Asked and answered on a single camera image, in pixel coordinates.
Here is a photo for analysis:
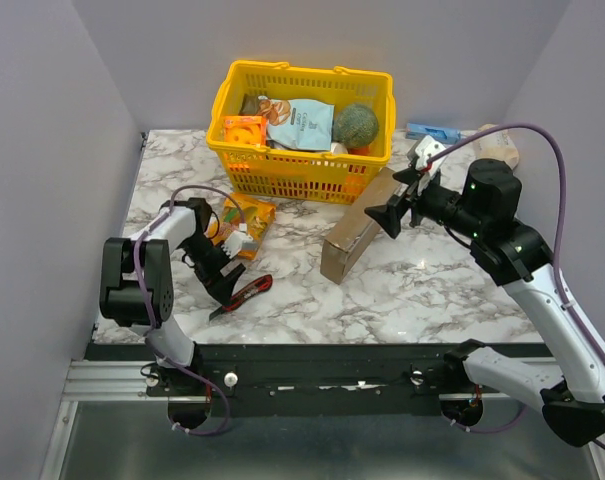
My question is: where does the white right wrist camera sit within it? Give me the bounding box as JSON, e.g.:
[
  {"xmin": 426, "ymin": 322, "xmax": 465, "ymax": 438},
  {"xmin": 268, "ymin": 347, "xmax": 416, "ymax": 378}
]
[{"xmin": 407, "ymin": 136, "xmax": 448, "ymax": 196}]

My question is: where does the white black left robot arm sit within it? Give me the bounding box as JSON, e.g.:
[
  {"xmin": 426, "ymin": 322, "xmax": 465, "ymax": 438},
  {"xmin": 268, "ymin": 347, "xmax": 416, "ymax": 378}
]
[{"xmin": 99, "ymin": 198, "xmax": 253, "ymax": 395}]

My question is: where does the orange fruit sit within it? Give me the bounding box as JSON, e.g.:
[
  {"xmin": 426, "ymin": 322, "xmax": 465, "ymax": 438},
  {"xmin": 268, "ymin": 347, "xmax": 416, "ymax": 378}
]
[{"xmin": 348, "ymin": 145, "xmax": 370, "ymax": 156}]

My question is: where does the orange snack box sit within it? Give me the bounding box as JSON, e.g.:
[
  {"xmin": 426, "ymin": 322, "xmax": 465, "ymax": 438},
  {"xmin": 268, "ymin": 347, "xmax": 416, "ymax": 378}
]
[{"xmin": 223, "ymin": 115, "xmax": 267, "ymax": 147}]

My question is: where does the aluminium frame rail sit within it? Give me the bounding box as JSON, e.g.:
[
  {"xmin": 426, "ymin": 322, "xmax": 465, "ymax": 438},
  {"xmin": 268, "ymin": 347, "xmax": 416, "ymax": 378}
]
[{"xmin": 39, "ymin": 357, "xmax": 605, "ymax": 480}]

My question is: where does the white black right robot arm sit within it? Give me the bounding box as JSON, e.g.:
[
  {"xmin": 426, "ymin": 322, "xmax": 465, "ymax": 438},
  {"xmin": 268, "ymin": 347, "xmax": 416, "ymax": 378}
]
[{"xmin": 364, "ymin": 159, "xmax": 605, "ymax": 447}]

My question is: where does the white cup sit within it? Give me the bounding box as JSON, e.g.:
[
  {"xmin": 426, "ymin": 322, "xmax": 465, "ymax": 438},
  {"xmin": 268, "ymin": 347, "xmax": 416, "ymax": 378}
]
[{"xmin": 330, "ymin": 142, "xmax": 348, "ymax": 155}]

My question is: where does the red black utility knife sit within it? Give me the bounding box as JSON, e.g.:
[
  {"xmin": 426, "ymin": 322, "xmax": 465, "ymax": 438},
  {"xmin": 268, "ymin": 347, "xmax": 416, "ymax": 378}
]
[{"xmin": 209, "ymin": 274, "xmax": 273, "ymax": 321}]

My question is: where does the light blue cassava chips bag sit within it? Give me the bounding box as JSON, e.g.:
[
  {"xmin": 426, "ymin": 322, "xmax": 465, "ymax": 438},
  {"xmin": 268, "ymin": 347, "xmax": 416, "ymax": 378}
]
[{"xmin": 257, "ymin": 96, "xmax": 334, "ymax": 152}]

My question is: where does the yellow plastic shopping basket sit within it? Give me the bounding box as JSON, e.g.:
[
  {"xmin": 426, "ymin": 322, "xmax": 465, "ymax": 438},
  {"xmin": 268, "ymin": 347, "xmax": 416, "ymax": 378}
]
[{"xmin": 206, "ymin": 60, "xmax": 396, "ymax": 204}]

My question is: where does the green netted melon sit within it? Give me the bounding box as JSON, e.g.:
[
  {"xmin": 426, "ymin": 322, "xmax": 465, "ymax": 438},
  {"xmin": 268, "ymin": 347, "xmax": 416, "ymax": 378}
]
[{"xmin": 332, "ymin": 103, "xmax": 379, "ymax": 149}]

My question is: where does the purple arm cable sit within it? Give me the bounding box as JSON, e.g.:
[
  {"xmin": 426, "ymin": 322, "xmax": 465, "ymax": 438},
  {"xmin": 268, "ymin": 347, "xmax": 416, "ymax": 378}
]
[
  {"xmin": 426, "ymin": 122, "xmax": 605, "ymax": 459},
  {"xmin": 131, "ymin": 185, "xmax": 248, "ymax": 439}
]

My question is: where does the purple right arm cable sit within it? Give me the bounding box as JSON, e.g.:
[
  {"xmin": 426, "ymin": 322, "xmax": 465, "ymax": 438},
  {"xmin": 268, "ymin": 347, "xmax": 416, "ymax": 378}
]
[{"xmin": 426, "ymin": 122, "xmax": 605, "ymax": 459}]

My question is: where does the blue flat package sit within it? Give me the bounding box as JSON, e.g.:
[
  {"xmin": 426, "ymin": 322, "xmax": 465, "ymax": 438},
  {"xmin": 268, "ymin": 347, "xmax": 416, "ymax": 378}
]
[{"xmin": 405, "ymin": 123, "xmax": 462, "ymax": 145}]

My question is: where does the brown cardboard express box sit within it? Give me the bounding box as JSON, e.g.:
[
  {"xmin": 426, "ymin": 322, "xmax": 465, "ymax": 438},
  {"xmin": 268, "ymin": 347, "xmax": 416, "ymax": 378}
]
[{"xmin": 320, "ymin": 167, "xmax": 400, "ymax": 285}]

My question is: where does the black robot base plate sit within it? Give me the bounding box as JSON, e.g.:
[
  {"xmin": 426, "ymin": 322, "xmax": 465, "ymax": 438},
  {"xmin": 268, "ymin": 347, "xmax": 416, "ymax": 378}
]
[{"xmin": 146, "ymin": 344, "xmax": 482, "ymax": 417}]

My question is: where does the orange gummy candy bag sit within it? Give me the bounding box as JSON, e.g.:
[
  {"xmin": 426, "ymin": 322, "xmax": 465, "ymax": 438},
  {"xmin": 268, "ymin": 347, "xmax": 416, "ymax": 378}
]
[{"xmin": 206, "ymin": 193, "xmax": 276, "ymax": 260}]

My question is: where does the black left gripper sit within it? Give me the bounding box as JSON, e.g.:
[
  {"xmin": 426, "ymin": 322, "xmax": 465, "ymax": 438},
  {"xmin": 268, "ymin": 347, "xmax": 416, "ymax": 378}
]
[{"xmin": 179, "ymin": 234, "xmax": 246, "ymax": 308}]

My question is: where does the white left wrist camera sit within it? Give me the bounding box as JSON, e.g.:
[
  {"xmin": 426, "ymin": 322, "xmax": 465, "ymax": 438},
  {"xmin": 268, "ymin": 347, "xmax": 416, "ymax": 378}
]
[{"xmin": 222, "ymin": 223, "xmax": 259, "ymax": 259}]

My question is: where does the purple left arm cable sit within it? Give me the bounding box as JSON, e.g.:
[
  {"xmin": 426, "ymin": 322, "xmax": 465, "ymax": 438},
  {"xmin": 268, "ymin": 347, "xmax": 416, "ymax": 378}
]
[{"xmin": 131, "ymin": 185, "xmax": 248, "ymax": 439}]

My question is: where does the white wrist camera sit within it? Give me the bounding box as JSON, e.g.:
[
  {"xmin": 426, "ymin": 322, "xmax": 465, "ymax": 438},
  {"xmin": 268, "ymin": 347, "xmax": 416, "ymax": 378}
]
[
  {"xmin": 222, "ymin": 223, "xmax": 259, "ymax": 259},
  {"xmin": 407, "ymin": 136, "xmax": 448, "ymax": 196}
]

